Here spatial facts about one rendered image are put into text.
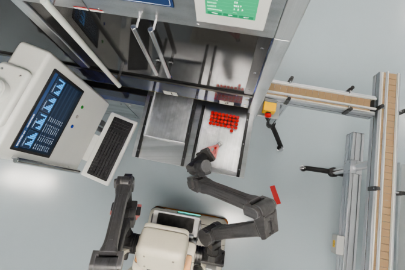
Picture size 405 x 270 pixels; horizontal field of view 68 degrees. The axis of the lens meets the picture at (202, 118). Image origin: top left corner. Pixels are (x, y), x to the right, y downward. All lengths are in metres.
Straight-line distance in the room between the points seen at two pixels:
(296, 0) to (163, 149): 1.27
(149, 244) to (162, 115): 0.86
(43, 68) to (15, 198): 1.95
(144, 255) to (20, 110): 0.80
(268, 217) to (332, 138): 1.88
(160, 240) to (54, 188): 1.84
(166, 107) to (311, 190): 1.52
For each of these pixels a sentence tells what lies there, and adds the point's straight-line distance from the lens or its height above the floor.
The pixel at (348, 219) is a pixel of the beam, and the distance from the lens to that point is 2.33.
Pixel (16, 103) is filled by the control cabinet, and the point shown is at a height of 1.56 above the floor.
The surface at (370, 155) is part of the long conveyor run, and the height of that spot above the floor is 0.88.
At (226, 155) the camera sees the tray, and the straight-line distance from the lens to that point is 1.85.
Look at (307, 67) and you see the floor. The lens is 3.09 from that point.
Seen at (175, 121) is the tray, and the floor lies 0.88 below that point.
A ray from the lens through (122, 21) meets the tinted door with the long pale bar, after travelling 1.20.
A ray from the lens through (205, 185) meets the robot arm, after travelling 1.35.
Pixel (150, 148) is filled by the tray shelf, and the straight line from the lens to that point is 1.90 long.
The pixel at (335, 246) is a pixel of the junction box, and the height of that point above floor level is 0.54.
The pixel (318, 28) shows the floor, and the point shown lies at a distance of 3.32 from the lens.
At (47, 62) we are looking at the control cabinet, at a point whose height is 1.54.
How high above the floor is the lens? 2.71
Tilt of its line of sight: 75 degrees down
